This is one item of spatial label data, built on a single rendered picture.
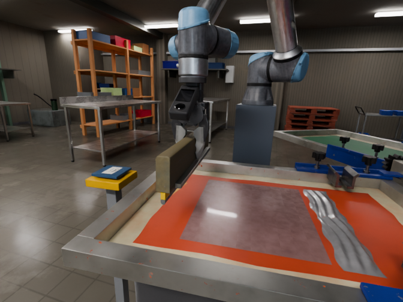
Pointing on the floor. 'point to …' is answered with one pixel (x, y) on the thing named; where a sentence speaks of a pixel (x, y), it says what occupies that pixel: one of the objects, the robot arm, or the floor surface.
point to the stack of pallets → (331, 113)
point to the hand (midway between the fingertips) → (189, 154)
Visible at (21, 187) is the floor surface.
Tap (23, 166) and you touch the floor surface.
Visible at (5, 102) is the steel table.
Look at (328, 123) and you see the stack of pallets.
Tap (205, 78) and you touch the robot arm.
